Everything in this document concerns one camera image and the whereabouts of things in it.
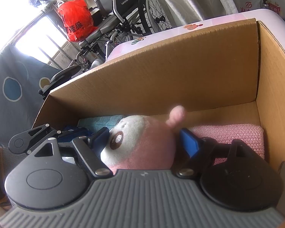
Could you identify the pink mesh sponge cloth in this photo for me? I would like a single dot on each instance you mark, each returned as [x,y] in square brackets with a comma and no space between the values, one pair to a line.
[252,135]

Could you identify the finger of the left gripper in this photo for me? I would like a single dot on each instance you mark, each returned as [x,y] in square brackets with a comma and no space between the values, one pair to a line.
[27,141]

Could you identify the pink white plush toy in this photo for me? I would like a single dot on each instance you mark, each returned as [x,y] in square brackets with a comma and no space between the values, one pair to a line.
[140,142]

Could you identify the white blue wet wipes pack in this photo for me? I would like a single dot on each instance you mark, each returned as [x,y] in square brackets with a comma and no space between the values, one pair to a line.
[66,137]

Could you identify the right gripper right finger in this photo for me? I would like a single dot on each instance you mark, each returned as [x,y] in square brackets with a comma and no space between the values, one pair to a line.
[202,153]

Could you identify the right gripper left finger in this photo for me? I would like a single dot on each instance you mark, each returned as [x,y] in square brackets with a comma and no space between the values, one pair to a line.
[87,149]

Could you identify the brown cardboard box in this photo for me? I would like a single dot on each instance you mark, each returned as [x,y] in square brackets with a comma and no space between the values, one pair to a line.
[222,72]

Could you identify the grey wheelchair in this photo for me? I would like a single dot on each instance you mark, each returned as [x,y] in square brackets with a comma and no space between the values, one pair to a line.
[116,21]

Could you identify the dark blue patterned curtain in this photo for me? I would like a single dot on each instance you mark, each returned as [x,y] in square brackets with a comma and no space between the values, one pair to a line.
[21,77]

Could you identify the red plastic bag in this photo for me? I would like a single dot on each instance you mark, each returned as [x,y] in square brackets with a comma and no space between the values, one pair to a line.
[77,20]

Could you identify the teal folded cloth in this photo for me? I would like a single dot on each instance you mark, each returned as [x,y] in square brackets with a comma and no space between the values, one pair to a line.
[94,124]

